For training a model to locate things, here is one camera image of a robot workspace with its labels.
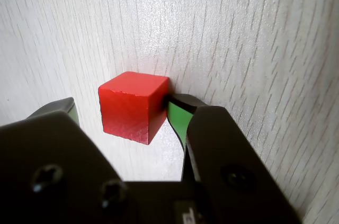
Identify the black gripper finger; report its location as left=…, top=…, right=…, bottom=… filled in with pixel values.
left=0, top=96, right=128, bottom=224
left=166, top=93, right=304, bottom=224

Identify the red cube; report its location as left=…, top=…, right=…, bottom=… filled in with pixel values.
left=97, top=71, right=170, bottom=146

